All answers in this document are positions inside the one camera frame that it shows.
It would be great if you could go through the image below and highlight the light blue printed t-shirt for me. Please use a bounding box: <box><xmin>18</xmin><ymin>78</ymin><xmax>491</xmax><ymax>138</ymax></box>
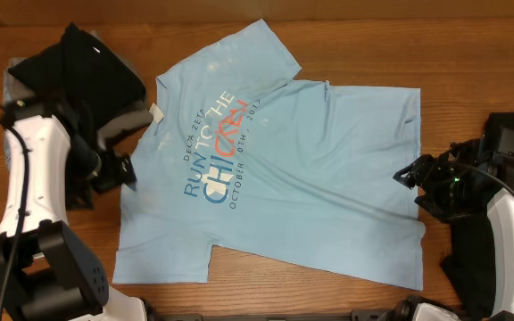
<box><xmin>113</xmin><ymin>21</ymin><xmax>425</xmax><ymax>290</ymax></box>

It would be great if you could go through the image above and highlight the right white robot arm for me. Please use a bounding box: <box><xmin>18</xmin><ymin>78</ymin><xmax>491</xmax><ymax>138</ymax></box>
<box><xmin>394</xmin><ymin>127</ymin><xmax>514</xmax><ymax>320</ymax></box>

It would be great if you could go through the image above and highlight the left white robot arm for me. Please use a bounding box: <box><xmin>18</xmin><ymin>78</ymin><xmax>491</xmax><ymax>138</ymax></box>
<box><xmin>0</xmin><ymin>96</ymin><xmax>156</xmax><ymax>321</ymax></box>

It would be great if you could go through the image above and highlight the folded grey garment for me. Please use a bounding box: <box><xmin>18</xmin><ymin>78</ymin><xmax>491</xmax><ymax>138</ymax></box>
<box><xmin>2</xmin><ymin>29</ymin><xmax>154</xmax><ymax>144</ymax></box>

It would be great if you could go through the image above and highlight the black garment pile right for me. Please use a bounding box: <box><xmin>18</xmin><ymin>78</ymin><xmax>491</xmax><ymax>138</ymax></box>
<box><xmin>441</xmin><ymin>112</ymin><xmax>514</xmax><ymax>320</ymax></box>

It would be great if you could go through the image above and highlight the folded black garment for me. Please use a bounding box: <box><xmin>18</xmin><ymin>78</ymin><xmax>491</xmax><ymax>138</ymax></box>
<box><xmin>6</xmin><ymin>21</ymin><xmax>147</xmax><ymax>130</ymax></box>

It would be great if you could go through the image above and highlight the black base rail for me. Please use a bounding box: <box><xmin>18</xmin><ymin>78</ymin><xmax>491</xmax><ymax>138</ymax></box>
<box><xmin>146</xmin><ymin>309</ymin><xmax>394</xmax><ymax>321</ymax></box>

